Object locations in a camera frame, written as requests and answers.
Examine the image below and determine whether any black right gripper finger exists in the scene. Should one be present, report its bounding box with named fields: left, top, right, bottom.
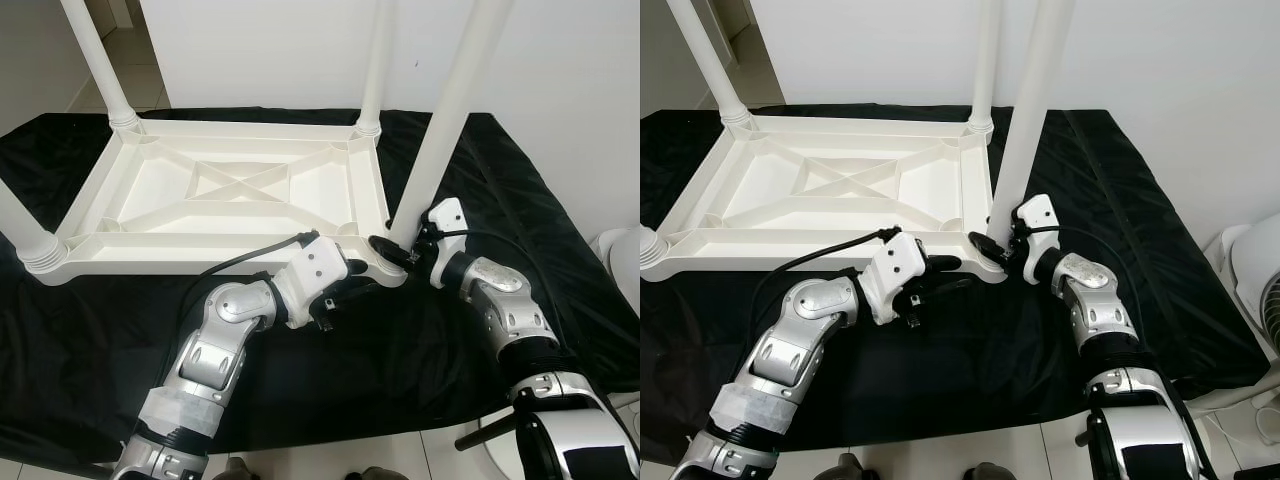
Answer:
left=967, top=231, right=1007, bottom=264
left=367, top=234, right=414, bottom=267

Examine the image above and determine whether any white plastic table top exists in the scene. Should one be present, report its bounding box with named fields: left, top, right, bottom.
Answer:
left=640, top=108, right=1011, bottom=286
left=40, top=110, right=411, bottom=291

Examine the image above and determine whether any black table cloth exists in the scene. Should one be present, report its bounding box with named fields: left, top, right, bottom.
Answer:
left=640, top=105, right=1280, bottom=466
left=0, top=108, right=641, bottom=471

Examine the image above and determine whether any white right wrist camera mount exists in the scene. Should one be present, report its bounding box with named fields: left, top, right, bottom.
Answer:
left=1015, top=195, right=1059, bottom=286
left=425, top=198, right=469, bottom=291

